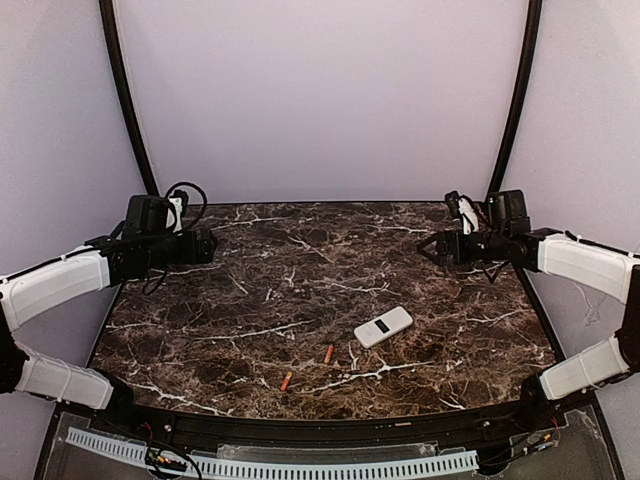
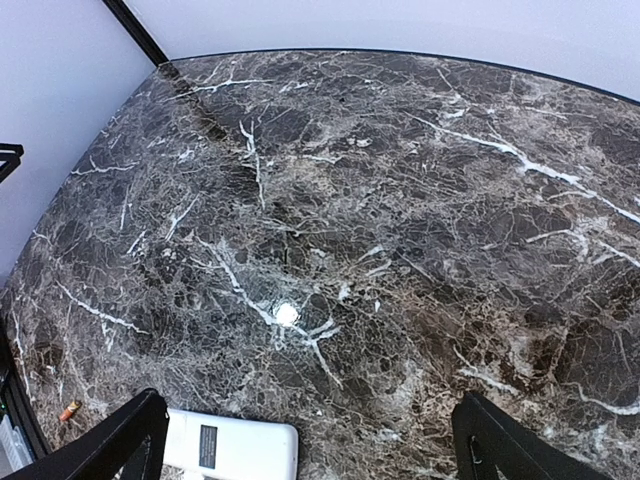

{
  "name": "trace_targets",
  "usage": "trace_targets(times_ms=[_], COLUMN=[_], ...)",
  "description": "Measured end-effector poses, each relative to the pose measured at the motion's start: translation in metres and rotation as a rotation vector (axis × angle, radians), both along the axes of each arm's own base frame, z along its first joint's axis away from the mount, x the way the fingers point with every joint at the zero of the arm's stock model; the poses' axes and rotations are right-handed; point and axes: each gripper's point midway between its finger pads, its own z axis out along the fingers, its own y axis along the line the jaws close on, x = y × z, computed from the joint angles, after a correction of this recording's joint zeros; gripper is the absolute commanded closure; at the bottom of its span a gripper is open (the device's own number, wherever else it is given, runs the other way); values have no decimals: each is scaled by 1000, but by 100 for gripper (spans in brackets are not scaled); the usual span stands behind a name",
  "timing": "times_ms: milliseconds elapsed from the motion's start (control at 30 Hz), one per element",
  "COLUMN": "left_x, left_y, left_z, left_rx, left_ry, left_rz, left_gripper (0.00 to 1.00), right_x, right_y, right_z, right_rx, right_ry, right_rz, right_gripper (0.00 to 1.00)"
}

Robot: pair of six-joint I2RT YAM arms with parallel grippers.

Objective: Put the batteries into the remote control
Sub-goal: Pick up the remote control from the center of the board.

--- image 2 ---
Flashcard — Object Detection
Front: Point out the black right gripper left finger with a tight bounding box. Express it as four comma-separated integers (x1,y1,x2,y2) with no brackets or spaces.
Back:
8,388,168,480

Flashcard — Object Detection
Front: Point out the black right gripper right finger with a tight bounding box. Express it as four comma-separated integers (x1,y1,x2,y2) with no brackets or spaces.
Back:
451,391,606,479

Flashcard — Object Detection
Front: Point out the orange AA battery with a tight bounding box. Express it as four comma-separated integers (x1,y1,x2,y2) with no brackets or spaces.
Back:
59,400,82,422

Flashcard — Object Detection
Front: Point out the white remote control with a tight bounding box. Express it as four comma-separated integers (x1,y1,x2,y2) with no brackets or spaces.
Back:
163,409,299,479

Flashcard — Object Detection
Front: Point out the black corner frame post left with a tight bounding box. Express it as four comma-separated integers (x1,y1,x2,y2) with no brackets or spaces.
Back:
102,0,169,67

